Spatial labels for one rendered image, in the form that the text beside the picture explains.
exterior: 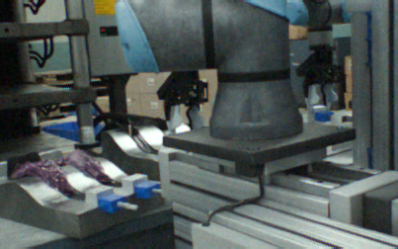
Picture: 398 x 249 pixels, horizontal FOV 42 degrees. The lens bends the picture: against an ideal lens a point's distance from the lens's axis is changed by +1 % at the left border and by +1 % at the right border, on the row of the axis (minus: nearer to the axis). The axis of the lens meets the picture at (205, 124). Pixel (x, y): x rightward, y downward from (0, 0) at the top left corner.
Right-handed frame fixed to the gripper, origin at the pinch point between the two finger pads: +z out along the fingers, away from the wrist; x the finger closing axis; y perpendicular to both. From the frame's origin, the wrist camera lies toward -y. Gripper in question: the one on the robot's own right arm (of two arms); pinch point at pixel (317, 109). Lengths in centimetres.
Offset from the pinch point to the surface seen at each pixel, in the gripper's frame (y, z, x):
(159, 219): 22, 17, -63
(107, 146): -19, 6, -64
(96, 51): -76, -22, -51
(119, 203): 30, 9, -75
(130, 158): -4, 8, -61
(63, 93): -62, -8, -68
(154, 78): -389, 12, 82
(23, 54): -128, -22, -74
